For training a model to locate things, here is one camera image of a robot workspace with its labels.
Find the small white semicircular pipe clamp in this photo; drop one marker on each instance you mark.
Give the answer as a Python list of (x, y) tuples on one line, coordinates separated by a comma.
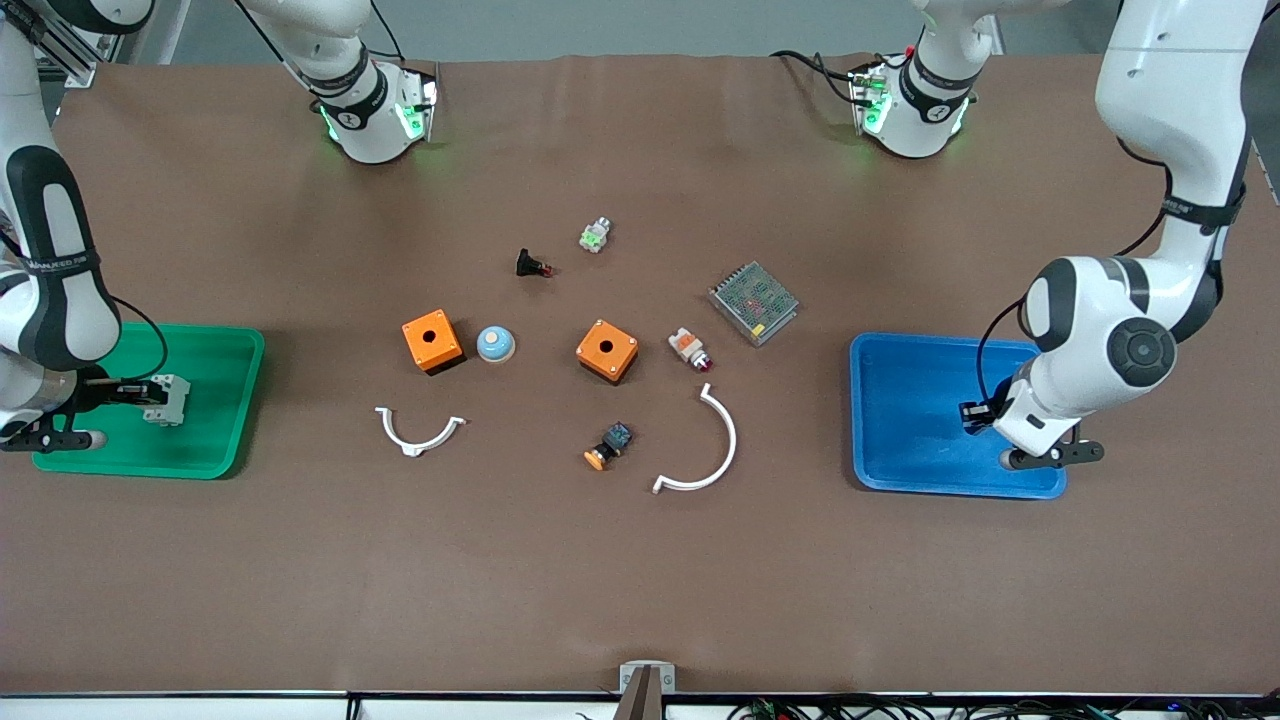
[(410, 447)]

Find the metal mesh power supply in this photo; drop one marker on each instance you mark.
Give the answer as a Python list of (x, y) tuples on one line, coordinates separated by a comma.
[(755, 300)]

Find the brown table cover mat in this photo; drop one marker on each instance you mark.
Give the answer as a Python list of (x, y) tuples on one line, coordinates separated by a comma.
[(640, 560)]

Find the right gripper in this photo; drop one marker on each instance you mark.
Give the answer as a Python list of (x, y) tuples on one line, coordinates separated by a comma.
[(97, 394)]

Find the green plastic tray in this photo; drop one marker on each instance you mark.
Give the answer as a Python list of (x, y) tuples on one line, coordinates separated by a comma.
[(210, 440)]

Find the white circuit breaker red switch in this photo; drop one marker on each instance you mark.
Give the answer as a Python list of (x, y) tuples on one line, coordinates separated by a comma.
[(175, 410)]

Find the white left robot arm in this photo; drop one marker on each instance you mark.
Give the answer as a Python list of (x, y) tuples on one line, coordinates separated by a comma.
[(1140, 340)]

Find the large white semicircular pipe clamp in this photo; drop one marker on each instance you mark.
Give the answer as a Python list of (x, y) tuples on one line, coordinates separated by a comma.
[(728, 440)]

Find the light blue dome-shaped component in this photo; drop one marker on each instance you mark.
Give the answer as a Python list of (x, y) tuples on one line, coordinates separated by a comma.
[(495, 350)]

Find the grey metal table bracket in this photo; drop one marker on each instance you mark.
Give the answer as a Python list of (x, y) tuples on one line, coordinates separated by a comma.
[(630, 675)]

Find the red indicator light orange white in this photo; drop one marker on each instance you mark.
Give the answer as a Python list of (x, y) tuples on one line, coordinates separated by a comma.
[(685, 345)]

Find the blue plastic tray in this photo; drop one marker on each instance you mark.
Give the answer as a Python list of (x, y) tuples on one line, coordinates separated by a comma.
[(920, 440)]

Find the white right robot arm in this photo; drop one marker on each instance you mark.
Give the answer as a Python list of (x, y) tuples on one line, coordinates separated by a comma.
[(50, 280)]

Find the yellow mushroom push button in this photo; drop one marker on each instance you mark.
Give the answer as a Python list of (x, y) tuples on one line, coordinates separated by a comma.
[(598, 459)]

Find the green white push button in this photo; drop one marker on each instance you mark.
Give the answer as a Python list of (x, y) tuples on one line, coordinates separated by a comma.
[(594, 238)]

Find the small black red switch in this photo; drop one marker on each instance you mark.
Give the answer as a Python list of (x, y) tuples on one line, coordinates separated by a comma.
[(525, 263)]

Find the orange button enclosure box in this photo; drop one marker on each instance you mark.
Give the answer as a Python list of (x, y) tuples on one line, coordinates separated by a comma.
[(620, 350), (445, 345)]

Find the aluminium frame profile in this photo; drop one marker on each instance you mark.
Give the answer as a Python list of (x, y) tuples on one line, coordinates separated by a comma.
[(70, 50)]

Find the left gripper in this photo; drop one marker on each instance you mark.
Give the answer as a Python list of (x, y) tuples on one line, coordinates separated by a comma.
[(985, 412)]

